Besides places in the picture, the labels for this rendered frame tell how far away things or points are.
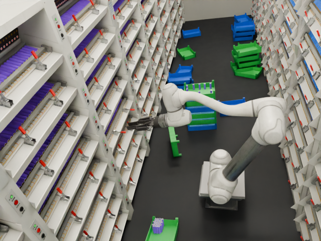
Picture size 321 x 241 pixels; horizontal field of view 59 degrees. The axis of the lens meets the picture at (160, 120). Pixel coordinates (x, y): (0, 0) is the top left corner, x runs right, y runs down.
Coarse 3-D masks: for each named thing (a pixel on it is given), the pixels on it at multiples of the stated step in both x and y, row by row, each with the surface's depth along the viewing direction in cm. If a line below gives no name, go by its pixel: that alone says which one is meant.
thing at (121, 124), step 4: (124, 96) 235; (128, 96) 235; (132, 96) 234; (128, 100) 236; (132, 100) 237; (128, 104) 233; (128, 108) 229; (124, 112) 224; (128, 112) 228; (120, 116) 220; (124, 116) 221; (120, 120) 217; (124, 120) 217; (116, 124) 213; (120, 124) 214; (116, 128) 210; (120, 128) 211; (116, 136) 204; (112, 140) 200; (116, 140) 201; (112, 144) 197; (112, 148) 189; (112, 152) 195
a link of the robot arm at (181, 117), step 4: (168, 112) 178; (172, 112) 176; (176, 112) 176; (180, 112) 176; (184, 112) 178; (188, 112) 178; (168, 116) 180; (172, 116) 177; (176, 116) 177; (180, 116) 177; (184, 116) 177; (188, 116) 177; (168, 120) 180; (172, 120) 179; (176, 120) 178; (180, 120) 178; (184, 120) 177; (188, 120) 178; (168, 124) 182; (172, 124) 180; (176, 124) 180; (180, 124) 179; (184, 124) 180
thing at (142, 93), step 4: (148, 72) 299; (144, 76) 296; (148, 76) 302; (152, 76) 301; (144, 80) 294; (148, 80) 296; (144, 84) 288; (148, 84) 289; (140, 88) 282; (144, 88) 284; (148, 88) 285; (140, 92) 278; (144, 92) 279; (136, 96) 268; (140, 96) 274; (144, 96) 275; (140, 100) 269; (144, 100) 270; (140, 104) 265; (140, 108) 254; (140, 112) 262
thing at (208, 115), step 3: (195, 114) 285; (198, 114) 284; (201, 114) 284; (204, 114) 283; (207, 114) 283; (210, 114) 283; (213, 114) 282; (192, 117) 287; (195, 117) 287; (198, 117) 286; (201, 117) 286; (204, 117) 286; (207, 117) 285; (210, 117) 285; (213, 117) 285
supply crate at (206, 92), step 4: (212, 80) 279; (184, 84) 284; (188, 84) 286; (192, 84) 285; (196, 84) 285; (200, 84) 284; (208, 84) 283; (212, 84) 281; (184, 88) 284; (188, 88) 289; (192, 88) 288; (196, 88) 286; (208, 88) 283; (212, 88) 282; (200, 92) 280; (204, 92) 279; (208, 92) 278; (212, 92) 277; (208, 96) 269; (212, 96) 269
